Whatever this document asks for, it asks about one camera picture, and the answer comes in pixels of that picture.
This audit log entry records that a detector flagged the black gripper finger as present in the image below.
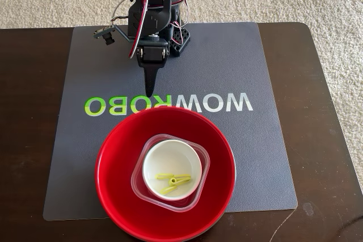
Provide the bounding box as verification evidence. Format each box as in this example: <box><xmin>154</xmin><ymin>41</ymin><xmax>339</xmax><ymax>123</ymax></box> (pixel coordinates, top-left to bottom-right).
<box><xmin>138</xmin><ymin>65</ymin><xmax>167</xmax><ymax>99</ymax></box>

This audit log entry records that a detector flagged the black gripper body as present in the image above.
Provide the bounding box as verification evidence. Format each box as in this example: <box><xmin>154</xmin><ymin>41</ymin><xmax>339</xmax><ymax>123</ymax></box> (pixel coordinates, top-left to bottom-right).
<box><xmin>136</xmin><ymin>37</ymin><xmax>170</xmax><ymax>67</ymax></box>

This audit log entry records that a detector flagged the small white bowl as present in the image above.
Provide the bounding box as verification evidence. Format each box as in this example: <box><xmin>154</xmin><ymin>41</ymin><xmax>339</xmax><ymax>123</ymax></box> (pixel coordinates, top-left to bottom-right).
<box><xmin>141</xmin><ymin>139</ymin><xmax>204</xmax><ymax>201</ymax></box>

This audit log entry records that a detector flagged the clear plastic container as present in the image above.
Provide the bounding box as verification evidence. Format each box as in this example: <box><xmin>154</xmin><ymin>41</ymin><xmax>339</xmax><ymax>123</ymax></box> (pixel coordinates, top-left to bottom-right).
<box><xmin>130</xmin><ymin>133</ymin><xmax>212</xmax><ymax>214</ymax></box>

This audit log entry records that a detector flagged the yellow clip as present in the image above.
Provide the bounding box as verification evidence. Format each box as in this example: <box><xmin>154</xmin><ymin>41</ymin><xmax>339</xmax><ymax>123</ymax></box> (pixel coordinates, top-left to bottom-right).
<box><xmin>154</xmin><ymin>172</ymin><xmax>193</xmax><ymax>196</ymax></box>

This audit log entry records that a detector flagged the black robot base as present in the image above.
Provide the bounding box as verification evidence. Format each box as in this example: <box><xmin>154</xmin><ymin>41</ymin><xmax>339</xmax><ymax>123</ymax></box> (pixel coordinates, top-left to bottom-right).
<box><xmin>167</xmin><ymin>22</ymin><xmax>192</xmax><ymax>57</ymax></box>

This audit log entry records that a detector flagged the red bowl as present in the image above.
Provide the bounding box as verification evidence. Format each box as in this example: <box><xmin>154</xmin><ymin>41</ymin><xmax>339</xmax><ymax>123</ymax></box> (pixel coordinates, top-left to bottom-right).
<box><xmin>95</xmin><ymin>105</ymin><xmax>237</xmax><ymax>241</ymax></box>

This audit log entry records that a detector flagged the grey WOWROBO mat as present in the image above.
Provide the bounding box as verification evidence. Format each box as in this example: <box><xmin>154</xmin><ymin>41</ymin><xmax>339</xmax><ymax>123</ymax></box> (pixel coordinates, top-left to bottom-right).
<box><xmin>42</xmin><ymin>22</ymin><xmax>299</xmax><ymax>222</ymax></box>

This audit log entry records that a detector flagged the red white ribbon cable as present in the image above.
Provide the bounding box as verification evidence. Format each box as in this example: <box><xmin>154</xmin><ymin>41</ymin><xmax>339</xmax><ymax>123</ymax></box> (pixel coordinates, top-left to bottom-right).
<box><xmin>128</xmin><ymin>0</ymin><xmax>150</xmax><ymax>60</ymax></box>

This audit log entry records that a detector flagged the dark camera mount bracket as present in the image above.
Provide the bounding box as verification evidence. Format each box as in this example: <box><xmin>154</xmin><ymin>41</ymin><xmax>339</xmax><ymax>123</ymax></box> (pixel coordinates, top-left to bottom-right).
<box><xmin>112</xmin><ymin>24</ymin><xmax>140</xmax><ymax>45</ymax></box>

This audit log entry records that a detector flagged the grey camera cable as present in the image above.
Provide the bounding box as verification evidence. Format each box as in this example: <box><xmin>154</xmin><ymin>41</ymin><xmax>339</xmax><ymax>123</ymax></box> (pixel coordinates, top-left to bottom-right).
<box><xmin>109</xmin><ymin>0</ymin><xmax>134</xmax><ymax>25</ymax></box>

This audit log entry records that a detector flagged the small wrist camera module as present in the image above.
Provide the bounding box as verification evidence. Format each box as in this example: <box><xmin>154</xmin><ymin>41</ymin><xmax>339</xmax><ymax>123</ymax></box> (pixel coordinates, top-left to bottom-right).
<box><xmin>92</xmin><ymin>24</ymin><xmax>116</xmax><ymax>46</ymax></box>

